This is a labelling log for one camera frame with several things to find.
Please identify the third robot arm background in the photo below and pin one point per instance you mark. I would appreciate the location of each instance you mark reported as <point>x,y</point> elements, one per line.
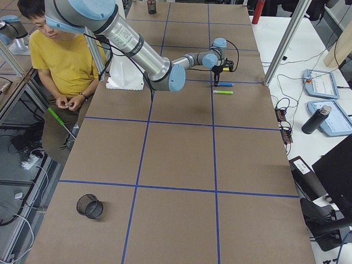
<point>14,35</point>

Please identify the black mesh pencil cup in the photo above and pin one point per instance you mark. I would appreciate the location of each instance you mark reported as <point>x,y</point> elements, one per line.
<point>89,206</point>

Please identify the upper blue teach pendant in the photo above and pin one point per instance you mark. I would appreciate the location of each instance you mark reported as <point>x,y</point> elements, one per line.
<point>320,84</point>

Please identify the black box with label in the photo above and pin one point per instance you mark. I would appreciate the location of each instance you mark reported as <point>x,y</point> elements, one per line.
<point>307,180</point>

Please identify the blue teach pendant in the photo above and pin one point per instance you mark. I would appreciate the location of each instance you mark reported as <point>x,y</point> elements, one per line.
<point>320,84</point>
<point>337,123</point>

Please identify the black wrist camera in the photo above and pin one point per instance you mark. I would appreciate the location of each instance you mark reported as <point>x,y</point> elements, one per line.
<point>228,65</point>

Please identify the aluminium frame post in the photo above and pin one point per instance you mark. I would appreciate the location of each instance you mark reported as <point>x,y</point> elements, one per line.
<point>288,35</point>

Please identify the blue marker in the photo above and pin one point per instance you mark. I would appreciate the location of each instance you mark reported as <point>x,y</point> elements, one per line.
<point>229,84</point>

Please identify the black water bottle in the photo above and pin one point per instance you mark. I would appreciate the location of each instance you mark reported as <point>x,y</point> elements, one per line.
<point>316,119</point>

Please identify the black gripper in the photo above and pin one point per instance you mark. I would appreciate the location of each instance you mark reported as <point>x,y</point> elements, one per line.
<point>217,70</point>

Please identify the red bottle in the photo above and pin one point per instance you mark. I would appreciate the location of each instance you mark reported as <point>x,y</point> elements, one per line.
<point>258,11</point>

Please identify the green handled tool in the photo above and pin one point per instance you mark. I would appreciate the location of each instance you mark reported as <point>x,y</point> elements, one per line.
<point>58,119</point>

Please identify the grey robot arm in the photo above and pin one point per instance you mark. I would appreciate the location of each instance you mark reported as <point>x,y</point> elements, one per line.
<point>102,18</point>

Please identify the green marker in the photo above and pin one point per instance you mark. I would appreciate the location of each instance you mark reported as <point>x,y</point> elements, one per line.
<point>223,92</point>

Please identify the orange circuit board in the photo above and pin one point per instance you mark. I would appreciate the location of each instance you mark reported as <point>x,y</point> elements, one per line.
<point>285,127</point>

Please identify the black monitor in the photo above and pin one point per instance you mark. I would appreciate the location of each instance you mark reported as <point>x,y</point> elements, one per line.
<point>334,172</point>

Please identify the white power strip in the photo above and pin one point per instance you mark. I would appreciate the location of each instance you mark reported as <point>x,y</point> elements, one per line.
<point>33,161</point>

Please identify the black solid cup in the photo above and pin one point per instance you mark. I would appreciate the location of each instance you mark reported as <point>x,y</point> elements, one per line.
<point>151,6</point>

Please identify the person in yellow shirt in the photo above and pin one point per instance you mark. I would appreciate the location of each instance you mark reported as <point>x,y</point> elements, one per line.
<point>67,70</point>

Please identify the lower blue teach pendant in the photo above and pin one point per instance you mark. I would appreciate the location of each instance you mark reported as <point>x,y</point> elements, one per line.
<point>337,123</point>

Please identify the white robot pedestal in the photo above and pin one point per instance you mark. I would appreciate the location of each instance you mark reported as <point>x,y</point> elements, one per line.
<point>123,73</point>

